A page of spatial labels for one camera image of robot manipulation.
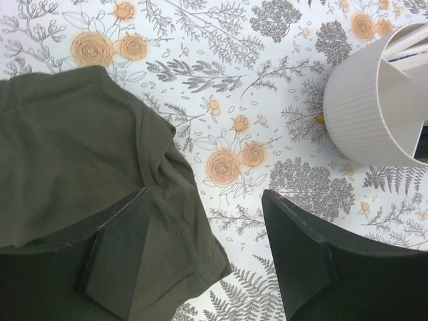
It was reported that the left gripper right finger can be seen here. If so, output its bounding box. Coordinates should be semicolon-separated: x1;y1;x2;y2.
261;190;427;320

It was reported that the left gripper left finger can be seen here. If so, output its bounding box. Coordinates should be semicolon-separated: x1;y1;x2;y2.
1;188;152;320

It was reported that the white round organizer container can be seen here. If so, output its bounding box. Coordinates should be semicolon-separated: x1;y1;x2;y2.
323;23;427;167

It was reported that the dark green cloth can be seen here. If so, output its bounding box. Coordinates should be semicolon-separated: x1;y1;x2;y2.
1;66;231;320

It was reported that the floral table mat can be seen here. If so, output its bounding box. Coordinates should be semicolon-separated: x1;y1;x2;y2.
1;1;427;320

